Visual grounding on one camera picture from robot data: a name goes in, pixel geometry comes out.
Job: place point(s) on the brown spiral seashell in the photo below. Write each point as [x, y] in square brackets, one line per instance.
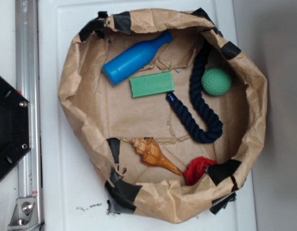
[151, 155]

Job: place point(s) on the brown paper bag bin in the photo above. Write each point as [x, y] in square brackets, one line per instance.
[106, 118]

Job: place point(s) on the green rectangular block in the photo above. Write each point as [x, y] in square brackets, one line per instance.
[152, 84]

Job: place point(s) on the blue plastic bottle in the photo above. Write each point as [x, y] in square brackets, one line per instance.
[134, 58]

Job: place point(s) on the red cloth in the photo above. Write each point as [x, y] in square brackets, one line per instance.
[196, 169]

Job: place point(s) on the green dimpled ball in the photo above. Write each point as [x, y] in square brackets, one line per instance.
[216, 81]

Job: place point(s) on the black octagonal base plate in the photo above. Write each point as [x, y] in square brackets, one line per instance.
[14, 127]

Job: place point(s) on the aluminium rail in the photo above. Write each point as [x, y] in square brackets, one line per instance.
[27, 81]

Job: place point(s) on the metal corner bracket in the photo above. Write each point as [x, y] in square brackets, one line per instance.
[25, 215]

